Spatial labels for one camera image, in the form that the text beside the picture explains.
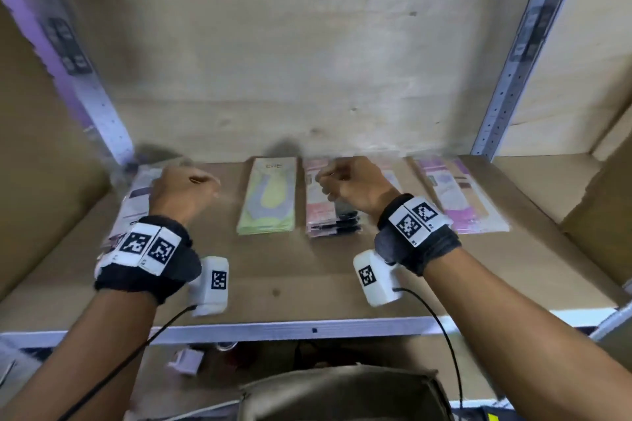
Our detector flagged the person's left hand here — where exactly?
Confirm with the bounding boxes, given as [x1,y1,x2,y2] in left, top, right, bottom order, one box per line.
[148,164,222,227]

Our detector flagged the person's right hand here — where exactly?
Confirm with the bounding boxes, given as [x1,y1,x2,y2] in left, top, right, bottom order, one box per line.
[315,157,403,219]

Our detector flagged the person's right forearm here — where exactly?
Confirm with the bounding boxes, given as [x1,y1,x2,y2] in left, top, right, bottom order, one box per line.
[422,247,632,421]

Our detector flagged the person's left forearm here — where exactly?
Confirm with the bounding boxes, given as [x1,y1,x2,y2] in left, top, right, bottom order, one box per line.
[0,283,165,421]

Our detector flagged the pile of pink packets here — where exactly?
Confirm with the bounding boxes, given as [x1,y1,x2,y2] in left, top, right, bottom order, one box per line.
[302,156,401,239]

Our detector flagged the green and yellow packet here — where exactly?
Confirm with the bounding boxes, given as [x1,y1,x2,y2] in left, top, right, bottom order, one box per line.
[236,156,298,237]

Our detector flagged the white and purple packet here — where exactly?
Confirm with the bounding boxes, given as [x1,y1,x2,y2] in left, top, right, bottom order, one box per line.
[101,164,169,259]

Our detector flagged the dark wristband with marker tags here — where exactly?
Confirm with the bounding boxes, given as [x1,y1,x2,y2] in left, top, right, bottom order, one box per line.
[94,216,202,306]
[374,194,463,277]

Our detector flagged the pink and lilac packet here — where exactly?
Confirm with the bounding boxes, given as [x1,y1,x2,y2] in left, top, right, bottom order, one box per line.
[412,154,511,235]

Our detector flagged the perforated metal shelf upright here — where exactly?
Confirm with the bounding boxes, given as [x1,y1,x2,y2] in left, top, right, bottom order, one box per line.
[0,0,136,166]
[470,0,592,161]

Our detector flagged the small white packet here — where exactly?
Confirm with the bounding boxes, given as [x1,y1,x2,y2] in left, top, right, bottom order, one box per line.
[167,348,204,377]

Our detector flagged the marker tag on upright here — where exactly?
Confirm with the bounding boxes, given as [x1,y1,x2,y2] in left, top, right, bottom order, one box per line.
[510,5,555,62]
[46,17,93,76]

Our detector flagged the olive fabric bag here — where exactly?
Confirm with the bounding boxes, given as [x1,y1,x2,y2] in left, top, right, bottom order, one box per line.
[239,364,456,421]

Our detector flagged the brown cardboard box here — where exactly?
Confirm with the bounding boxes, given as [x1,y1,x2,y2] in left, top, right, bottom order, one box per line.
[560,102,632,290]

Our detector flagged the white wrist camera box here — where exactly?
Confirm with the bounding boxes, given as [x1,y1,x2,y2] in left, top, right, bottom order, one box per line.
[190,256,230,318]
[353,250,404,308]

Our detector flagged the metal shelf front rail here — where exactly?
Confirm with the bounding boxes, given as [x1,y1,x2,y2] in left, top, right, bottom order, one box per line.
[0,307,620,348]

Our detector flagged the black cable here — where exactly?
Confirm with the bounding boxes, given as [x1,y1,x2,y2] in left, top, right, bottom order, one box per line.
[58,305,198,421]
[395,287,464,410]

